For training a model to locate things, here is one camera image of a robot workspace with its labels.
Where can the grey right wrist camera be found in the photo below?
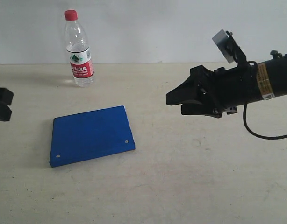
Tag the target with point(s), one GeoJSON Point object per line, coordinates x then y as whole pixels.
{"type": "Point", "coordinates": [229, 48]}

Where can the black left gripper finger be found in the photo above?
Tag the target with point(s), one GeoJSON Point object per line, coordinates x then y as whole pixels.
{"type": "Point", "coordinates": [6, 96]}
{"type": "Point", "coordinates": [5, 112]}

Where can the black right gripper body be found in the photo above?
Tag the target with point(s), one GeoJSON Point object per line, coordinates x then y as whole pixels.
{"type": "Point", "coordinates": [222, 91]}

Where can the blue ring binder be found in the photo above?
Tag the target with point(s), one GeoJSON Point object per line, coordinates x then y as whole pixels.
{"type": "Point", "coordinates": [90, 135]}

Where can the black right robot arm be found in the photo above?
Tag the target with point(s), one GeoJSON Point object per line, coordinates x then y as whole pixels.
{"type": "Point", "coordinates": [271, 76]}

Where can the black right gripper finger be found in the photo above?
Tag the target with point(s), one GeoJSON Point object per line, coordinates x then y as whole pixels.
{"type": "Point", "coordinates": [200, 108]}
{"type": "Point", "coordinates": [192, 90]}

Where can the clear plastic water bottle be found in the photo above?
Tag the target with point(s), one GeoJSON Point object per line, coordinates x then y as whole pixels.
{"type": "Point", "coordinates": [78, 50]}

